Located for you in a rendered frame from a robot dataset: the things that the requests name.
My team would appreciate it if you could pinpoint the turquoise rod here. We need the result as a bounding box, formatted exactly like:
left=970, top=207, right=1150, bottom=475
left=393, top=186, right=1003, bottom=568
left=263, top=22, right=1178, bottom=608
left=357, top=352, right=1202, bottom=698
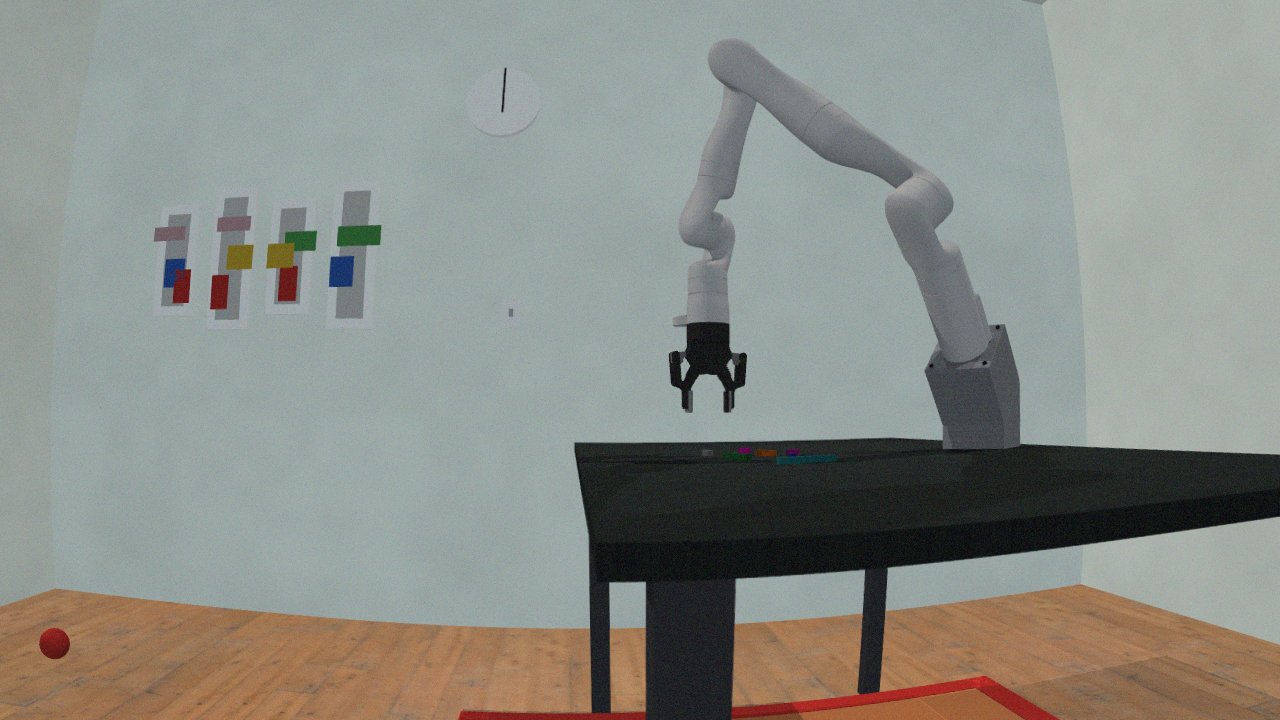
left=776, top=455, right=836, bottom=465

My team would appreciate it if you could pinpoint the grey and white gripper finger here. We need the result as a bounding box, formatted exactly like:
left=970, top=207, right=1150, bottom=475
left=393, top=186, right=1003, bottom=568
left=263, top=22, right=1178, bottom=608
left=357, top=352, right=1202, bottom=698
left=669, top=351, right=708, bottom=413
left=716, top=354, right=748, bottom=413

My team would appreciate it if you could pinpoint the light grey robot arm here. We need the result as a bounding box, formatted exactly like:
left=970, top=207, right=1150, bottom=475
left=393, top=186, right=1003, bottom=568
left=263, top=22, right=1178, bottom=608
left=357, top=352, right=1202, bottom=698
left=673, top=37, right=992, bottom=363

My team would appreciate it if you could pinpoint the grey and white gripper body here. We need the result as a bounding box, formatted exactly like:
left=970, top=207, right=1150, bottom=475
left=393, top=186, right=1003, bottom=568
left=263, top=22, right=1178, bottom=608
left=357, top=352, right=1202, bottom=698
left=685, top=322, right=732, bottom=375

